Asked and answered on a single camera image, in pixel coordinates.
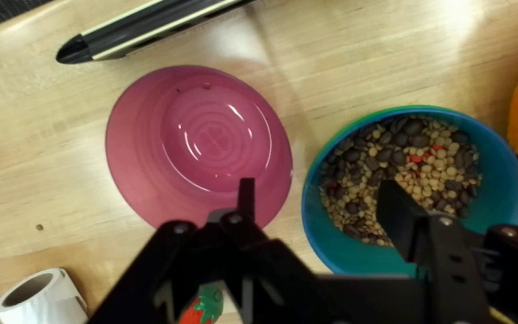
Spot purple plastic bowl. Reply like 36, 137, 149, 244
104, 64, 295, 231

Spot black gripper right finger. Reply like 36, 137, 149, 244
376, 179, 518, 324

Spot teal blue plastic bowl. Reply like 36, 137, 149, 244
300, 105, 518, 278

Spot white paper roll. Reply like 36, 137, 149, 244
0, 267, 90, 324

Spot small toy strawberry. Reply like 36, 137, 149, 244
176, 281, 227, 324

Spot mixed beans and grains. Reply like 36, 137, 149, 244
318, 116, 484, 249

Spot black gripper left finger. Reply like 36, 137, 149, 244
86, 177, 327, 324

